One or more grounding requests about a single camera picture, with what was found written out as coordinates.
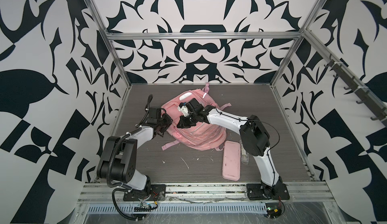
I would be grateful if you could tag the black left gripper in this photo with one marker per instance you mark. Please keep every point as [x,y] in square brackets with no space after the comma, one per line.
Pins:
[169,120]

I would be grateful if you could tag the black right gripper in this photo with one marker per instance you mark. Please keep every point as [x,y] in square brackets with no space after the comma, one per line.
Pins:
[183,125]

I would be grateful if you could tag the pink student backpack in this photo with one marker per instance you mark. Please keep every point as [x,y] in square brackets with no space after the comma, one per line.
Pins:
[202,136]

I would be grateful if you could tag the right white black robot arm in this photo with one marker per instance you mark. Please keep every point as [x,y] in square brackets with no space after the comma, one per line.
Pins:
[255,140]

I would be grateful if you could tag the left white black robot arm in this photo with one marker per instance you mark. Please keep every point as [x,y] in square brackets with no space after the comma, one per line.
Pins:
[118,160]

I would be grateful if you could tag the pink pencil case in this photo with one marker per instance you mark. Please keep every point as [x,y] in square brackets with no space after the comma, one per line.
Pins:
[231,161]

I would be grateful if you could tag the clear plastic pen case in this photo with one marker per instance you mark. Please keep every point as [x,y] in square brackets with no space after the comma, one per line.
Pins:
[244,154]

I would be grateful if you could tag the left small circuit board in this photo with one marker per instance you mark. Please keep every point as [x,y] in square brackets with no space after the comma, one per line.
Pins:
[145,207]

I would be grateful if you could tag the small circuit board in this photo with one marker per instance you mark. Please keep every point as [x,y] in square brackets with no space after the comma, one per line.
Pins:
[145,207]
[274,212]

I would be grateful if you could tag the right small circuit board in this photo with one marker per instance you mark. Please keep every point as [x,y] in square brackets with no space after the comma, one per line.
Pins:
[274,212]

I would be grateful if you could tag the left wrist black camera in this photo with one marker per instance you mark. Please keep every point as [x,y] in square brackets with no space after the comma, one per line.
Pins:
[154,115]

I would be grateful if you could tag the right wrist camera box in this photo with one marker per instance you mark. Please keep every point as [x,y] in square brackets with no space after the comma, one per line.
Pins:
[191,107]

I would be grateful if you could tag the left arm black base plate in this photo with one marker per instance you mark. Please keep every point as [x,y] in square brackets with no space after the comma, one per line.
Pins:
[148,193]

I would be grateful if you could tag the white slotted cable duct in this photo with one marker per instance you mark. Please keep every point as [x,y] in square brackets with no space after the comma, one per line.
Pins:
[183,208]

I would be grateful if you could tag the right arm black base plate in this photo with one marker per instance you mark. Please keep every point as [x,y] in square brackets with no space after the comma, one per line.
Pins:
[266,192]

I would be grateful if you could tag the aluminium frame rail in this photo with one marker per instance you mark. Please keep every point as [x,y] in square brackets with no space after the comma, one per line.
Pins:
[309,191]

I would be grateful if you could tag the black wall hook rail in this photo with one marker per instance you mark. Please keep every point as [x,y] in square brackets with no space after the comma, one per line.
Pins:
[354,85]

